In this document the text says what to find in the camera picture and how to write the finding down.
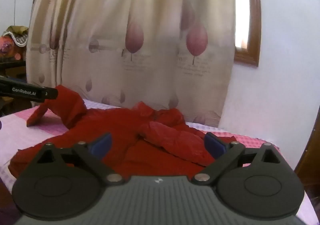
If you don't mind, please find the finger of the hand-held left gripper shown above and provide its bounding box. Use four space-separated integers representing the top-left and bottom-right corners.
0 76 59 103

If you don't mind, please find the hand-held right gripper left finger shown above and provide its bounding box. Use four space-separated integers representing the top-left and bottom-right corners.
36 132 125 187

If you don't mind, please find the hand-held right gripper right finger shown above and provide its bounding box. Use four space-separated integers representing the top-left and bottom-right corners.
191 132 284 187

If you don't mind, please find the red jacket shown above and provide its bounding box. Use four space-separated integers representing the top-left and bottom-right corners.
9 85 237 178

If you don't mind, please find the dark wooden cabinet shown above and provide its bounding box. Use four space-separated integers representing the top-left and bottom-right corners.
0 58 27 116

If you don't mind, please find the pink checked blanket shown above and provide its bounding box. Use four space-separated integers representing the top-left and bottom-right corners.
0 98 313 225

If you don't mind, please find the floral fabric bag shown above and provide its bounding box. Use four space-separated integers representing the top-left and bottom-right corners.
0 25 29 61

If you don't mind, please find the beige leaf-print curtain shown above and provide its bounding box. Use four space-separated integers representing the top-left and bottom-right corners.
25 0 237 128

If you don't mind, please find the brown wooden post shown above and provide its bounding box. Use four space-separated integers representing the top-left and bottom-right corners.
294 105 320 190

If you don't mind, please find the brown wooden window frame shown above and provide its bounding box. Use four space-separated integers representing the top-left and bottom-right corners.
234 0 262 67

